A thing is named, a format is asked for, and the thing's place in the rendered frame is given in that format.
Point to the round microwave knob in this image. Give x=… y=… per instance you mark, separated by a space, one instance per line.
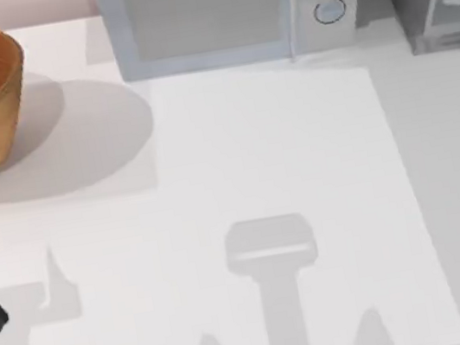
x=330 y=10

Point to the microwave oven door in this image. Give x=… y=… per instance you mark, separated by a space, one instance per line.
x=205 y=18

